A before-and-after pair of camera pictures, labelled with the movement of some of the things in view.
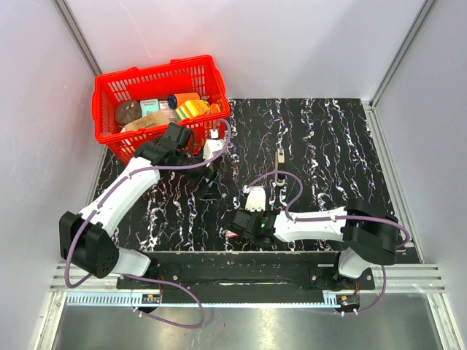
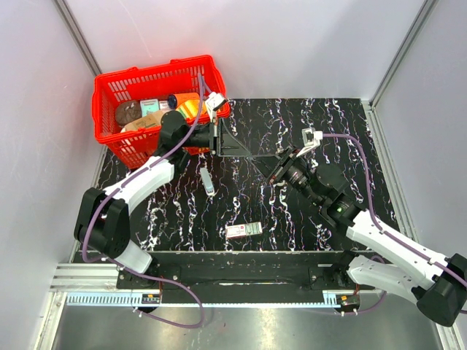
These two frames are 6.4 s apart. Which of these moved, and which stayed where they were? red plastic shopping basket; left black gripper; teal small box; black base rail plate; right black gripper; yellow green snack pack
Moved: left black gripper; right black gripper
Stayed: red plastic shopping basket; teal small box; yellow green snack pack; black base rail plate
